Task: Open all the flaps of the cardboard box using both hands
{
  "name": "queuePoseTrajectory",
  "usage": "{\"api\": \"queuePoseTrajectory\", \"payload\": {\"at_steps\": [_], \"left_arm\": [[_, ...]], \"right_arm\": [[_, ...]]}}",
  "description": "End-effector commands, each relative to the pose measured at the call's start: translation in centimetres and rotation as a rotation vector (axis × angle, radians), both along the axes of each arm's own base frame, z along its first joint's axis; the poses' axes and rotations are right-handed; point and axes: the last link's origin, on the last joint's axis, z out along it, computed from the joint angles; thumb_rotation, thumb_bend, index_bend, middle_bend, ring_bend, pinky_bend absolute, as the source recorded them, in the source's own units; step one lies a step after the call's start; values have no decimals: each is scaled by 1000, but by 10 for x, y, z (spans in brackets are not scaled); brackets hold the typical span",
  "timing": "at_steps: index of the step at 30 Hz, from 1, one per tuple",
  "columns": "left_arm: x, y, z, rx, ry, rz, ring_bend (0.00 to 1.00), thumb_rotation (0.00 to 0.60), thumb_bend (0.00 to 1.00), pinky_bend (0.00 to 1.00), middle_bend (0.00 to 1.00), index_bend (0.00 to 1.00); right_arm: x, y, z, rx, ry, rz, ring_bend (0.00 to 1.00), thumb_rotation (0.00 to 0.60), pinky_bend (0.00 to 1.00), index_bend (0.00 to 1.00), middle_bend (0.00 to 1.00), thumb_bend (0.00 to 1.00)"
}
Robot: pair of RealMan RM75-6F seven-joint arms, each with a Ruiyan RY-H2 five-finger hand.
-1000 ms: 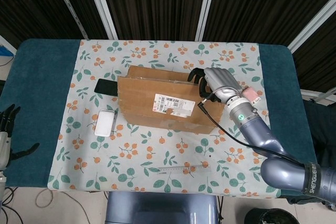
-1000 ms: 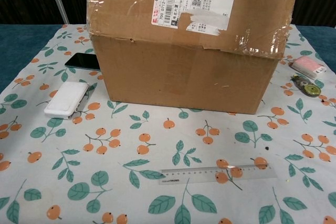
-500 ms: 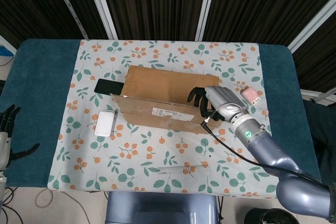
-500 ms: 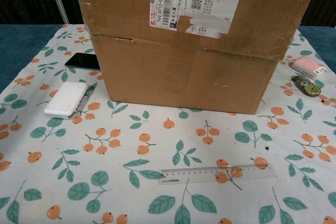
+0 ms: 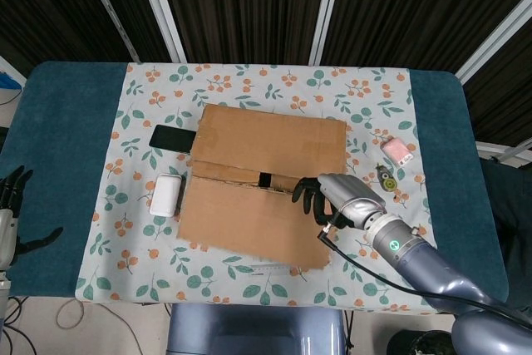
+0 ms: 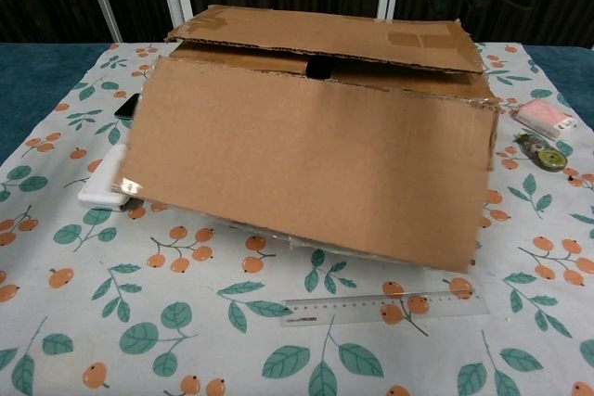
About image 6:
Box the brown cardboard shipping box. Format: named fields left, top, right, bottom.
left=119, top=4, right=503, bottom=273

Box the pink and white eraser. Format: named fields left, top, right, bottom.
left=510, top=98, right=579, bottom=141

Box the green correction tape dispenser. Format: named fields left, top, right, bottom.
left=513, top=134, right=568, bottom=173

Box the black smartphone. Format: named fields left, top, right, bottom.
left=114, top=93, right=142, bottom=121

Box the clear plastic ruler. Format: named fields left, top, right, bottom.
left=279, top=289, right=492, bottom=328

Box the orange fruit print tablecloth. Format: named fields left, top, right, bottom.
left=0, top=41, right=594, bottom=396

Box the white power bank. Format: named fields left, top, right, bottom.
left=77, top=143, right=134, bottom=212

